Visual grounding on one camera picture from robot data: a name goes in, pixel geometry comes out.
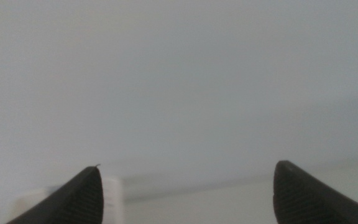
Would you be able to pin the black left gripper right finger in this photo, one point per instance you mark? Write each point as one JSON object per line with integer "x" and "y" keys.
{"x": 303, "y": 199}

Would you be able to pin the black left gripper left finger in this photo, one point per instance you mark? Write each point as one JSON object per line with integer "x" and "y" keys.
{"x": 76, "y": 202}

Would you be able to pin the white perforated plastic basket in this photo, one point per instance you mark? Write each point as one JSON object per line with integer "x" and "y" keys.
{"x": 113, "y": 199}

